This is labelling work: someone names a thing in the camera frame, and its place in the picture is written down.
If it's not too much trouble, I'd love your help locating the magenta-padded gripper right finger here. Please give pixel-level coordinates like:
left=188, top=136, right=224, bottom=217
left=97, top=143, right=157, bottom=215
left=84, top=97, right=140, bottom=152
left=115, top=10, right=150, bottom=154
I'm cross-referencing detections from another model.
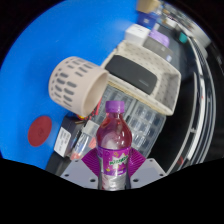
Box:
left=128, top=148, right=167, bottom=190

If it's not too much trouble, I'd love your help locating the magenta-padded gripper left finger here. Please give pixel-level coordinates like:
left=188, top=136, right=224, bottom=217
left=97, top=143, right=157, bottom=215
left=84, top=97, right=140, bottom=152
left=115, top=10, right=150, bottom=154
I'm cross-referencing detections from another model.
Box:
left=59, top=148, right=101, bottom=190

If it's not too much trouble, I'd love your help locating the clear bottle with purple cap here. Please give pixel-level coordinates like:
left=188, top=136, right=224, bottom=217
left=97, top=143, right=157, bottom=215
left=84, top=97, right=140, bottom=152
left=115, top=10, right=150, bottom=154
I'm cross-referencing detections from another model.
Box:
left=95, top=99, right=133, bottom=192

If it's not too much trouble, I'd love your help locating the plain black box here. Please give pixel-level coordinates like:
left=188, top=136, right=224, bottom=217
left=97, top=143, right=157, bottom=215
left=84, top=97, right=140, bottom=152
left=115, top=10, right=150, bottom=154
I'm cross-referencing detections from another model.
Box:
left=44, top=154, right=73, bottom=176

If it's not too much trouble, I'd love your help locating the clear box with coloured parts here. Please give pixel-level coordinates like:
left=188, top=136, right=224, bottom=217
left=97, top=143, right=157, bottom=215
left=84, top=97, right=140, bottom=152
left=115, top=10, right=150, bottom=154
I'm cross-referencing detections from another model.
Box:
left=68, top=119, right=101, bottom=160

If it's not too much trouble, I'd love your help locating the black box with white label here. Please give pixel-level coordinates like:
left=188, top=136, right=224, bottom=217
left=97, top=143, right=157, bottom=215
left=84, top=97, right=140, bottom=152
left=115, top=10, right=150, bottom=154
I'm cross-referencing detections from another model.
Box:
left=53, top=115, right=83, bottom=159

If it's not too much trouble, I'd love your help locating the flat round red coaster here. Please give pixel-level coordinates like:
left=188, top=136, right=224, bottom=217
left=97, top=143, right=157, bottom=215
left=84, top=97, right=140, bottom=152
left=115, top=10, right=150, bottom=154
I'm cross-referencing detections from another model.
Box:
left=27, top=115, right=53, bottom=148

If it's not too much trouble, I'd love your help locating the beige perforated tray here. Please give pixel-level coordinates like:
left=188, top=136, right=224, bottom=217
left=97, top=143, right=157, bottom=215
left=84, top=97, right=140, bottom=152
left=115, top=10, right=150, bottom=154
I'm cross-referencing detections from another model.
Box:
left=100, top=39, right=182, bottom=117

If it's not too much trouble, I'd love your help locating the beige patterned cup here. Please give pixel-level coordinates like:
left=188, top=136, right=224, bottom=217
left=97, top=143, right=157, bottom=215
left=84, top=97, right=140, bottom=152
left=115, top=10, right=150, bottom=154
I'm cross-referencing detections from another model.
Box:
left=48, top=55, right=110, bottom=118

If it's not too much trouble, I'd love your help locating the black speaker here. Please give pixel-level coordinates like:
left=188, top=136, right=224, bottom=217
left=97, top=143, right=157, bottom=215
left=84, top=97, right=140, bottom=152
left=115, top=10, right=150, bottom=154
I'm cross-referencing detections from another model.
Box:
left=104, top=54, right=158, bottom=95

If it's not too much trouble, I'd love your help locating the dark grey box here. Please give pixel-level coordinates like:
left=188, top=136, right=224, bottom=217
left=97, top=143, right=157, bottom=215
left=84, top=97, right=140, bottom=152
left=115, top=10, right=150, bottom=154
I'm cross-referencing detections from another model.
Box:
left=143, top=35, right=174, bottom=63

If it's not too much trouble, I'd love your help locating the purple bag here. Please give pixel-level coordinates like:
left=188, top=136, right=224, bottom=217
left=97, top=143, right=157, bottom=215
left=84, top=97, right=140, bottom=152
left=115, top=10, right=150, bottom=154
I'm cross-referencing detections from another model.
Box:
left=148, top=29, right=171, bottom=48

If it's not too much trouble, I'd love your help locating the small teal box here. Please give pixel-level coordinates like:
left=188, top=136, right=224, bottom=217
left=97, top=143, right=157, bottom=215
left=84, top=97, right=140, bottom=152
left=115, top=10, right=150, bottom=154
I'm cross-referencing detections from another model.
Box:
left=178, top=31, right=190, bottom=44

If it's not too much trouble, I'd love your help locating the blue box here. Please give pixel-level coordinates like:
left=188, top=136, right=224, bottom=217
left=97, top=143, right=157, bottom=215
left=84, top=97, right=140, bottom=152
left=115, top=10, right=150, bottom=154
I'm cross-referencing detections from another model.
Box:
left=137, top=11, right=158, bottom=29

